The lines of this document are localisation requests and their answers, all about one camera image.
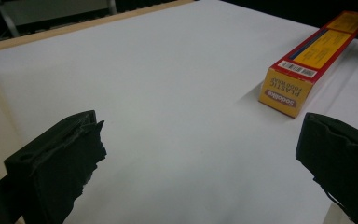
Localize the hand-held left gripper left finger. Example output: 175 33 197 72
3 109 108 224

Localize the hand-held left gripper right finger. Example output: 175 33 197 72
295 112 358 224

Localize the yellow and red wrap box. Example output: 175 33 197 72
258 10 358 119

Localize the grey metal stand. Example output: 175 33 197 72
0 0 117 38

